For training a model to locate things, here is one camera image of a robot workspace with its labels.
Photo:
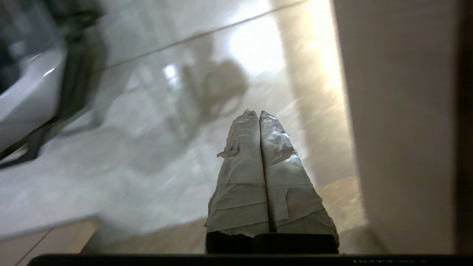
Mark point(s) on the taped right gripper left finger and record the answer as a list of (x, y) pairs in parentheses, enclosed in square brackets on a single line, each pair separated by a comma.
[(240, 177)]

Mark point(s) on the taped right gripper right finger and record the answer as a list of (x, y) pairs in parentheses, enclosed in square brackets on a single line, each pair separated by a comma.
[(288, 184)]

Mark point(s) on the wooden vanity drawer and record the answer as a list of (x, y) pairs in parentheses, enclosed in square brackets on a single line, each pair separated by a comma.
[(399, 129)]

